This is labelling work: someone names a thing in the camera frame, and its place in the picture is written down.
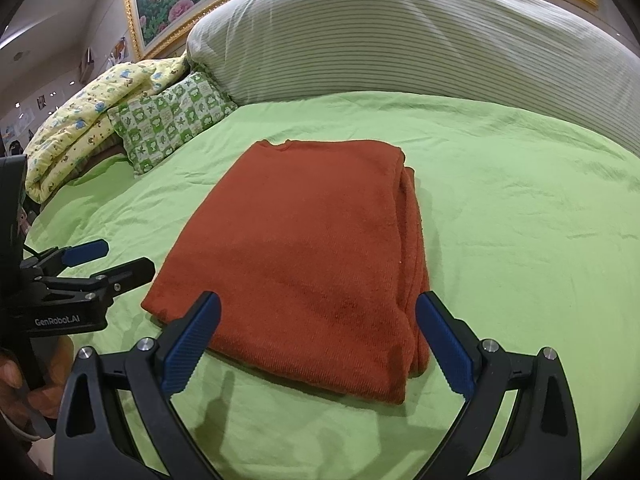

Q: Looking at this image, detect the light green bed sheet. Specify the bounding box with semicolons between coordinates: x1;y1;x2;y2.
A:
22;91;640;480

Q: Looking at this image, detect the brown blanket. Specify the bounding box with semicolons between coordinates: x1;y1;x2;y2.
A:
70;144;130;183

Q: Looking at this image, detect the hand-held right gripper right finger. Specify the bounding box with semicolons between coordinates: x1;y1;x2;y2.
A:
414;290;584;480

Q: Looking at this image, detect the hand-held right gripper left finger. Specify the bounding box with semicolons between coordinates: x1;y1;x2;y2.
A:
54;290;223;480

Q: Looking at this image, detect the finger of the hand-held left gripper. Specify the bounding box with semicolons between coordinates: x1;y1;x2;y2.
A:
20;239;110;277
90;257;157;297

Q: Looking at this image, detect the gold framed painting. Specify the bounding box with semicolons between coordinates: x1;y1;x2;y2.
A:
120;0;600;61

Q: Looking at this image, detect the green patterned pillow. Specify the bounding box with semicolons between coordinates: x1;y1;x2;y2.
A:
107;71;239;176

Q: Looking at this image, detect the striped grey bolster pillow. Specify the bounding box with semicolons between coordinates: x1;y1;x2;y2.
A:
186;0;640;157

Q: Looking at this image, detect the person's left hand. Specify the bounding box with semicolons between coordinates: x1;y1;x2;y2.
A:
0;335;77;427

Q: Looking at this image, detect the red knit sweater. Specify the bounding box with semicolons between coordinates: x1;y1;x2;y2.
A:
141;140;432;405

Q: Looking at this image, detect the yellow printed quilt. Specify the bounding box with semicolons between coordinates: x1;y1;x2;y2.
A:
22;56;194;204

